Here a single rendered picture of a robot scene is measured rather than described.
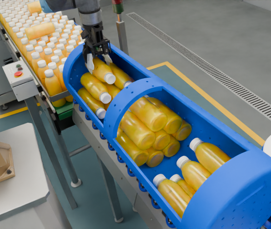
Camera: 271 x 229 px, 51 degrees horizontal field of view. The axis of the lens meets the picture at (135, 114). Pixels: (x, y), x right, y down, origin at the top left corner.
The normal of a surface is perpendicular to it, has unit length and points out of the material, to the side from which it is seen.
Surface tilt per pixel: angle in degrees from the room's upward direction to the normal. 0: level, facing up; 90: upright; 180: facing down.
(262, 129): 0
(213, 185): 31
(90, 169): 0
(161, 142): 88
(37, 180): 0
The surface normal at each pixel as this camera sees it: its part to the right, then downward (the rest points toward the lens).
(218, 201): -0.59, -0.40
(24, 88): 0.51, 0.50
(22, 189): -0.11, -0.77
